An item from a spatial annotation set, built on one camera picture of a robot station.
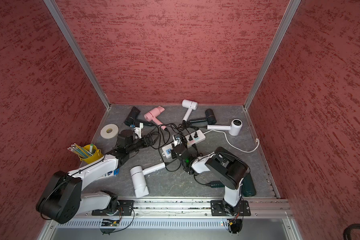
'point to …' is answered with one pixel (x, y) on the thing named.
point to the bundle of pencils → (79, 150)
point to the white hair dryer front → (137, 174)
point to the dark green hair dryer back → (210, 118)
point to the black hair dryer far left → (130, 120)
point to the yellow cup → (97, 155)
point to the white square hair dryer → (190, 105)
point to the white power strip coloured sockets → (190, 138)
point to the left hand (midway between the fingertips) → (155, 138)
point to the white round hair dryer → (235, 129)
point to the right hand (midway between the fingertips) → (174, 147)
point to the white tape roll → (109, 131)
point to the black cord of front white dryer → (169, 161)
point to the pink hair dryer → (152, 115)
